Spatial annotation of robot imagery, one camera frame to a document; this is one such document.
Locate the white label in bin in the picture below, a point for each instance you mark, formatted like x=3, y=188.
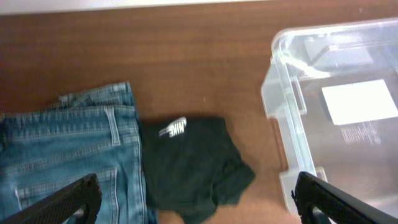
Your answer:
x=359, y=102

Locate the clear plastic storage bin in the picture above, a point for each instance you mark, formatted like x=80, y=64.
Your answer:
x=360, y=158

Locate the black Nike t-shirt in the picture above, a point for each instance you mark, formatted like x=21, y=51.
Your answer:
x=192, y=166

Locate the dark blue denim jeans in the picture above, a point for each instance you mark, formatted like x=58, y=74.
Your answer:
x=94, y=131

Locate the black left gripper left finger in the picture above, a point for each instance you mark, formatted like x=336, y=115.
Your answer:
x=80, y=201

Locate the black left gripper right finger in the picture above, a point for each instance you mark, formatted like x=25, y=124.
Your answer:
x=319, y=202

